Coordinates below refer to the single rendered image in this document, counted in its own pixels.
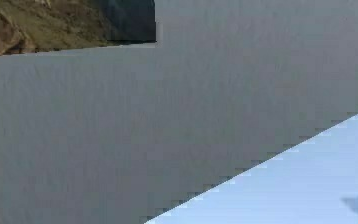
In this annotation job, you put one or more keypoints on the landscape picture on wall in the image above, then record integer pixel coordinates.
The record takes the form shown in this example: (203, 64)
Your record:
(53, 23)

